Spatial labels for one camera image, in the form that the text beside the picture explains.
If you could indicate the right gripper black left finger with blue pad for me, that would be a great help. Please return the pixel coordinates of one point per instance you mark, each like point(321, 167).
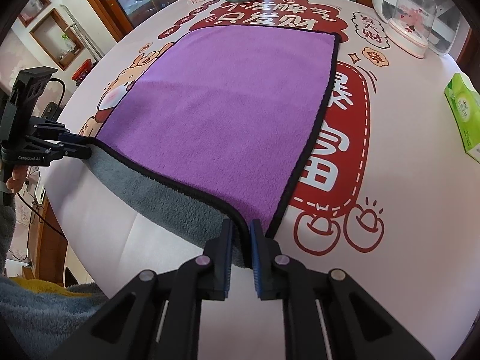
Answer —
point(157, 316)

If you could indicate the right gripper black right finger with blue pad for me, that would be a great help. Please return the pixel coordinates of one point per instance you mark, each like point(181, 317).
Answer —
point(327, 315)

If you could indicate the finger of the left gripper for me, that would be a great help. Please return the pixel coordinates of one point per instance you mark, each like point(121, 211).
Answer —
point(46, 129)
point(42, 153)

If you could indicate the purple and grey towel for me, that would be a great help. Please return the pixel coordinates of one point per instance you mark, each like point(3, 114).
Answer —
point(219, 125)

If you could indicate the person's left hand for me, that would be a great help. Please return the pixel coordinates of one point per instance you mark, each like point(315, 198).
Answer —
point(16, 181)

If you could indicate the red stool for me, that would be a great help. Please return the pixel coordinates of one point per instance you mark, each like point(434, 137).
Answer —
point(82, 72)

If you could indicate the grey fleece sleeve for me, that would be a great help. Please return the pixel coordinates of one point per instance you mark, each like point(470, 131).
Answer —
point(42, 315)

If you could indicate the pink printed tablecloth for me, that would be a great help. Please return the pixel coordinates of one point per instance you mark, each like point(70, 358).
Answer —
point(412, 238)

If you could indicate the green tissue pack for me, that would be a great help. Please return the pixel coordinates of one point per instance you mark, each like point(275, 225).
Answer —
point(464, 103)

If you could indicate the glass dome pink ornament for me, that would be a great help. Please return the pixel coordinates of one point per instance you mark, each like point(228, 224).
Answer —
point(411, 24)

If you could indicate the white water dispenser appliance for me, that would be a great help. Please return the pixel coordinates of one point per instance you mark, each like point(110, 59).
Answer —
point(445, 26)

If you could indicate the wooden wall shelf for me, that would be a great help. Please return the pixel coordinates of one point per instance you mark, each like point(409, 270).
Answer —
point(57, 39)

